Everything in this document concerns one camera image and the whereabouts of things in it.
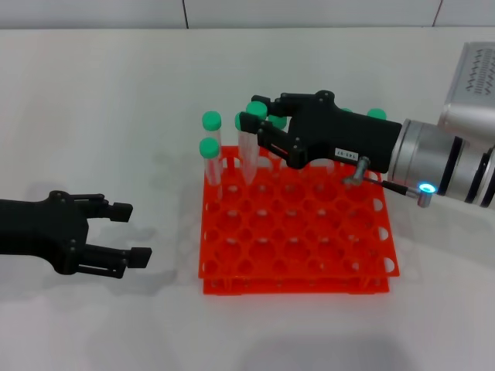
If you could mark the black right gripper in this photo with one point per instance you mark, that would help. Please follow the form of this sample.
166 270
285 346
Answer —
340 131

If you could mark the orange plastic test tube rack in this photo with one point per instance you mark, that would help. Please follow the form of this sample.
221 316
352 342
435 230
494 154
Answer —
305 228

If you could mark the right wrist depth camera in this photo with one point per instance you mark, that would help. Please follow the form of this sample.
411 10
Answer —
472 77

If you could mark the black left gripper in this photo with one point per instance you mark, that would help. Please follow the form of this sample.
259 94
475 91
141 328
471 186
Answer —
38 228

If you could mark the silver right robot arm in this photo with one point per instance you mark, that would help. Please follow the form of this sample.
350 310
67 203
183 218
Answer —
425 154

